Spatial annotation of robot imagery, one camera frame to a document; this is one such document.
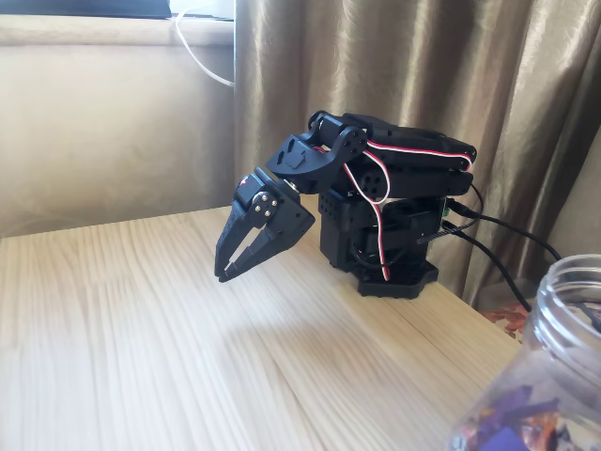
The golden beige curtain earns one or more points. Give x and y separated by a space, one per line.
375 56

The beige upholstered backrest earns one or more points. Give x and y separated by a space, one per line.
94 141

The clear plastic jar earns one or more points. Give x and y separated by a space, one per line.
554 338

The orange floral patterned cloth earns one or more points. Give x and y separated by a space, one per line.
509 321

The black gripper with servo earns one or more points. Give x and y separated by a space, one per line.
286 209

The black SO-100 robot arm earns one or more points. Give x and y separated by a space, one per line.
338 225

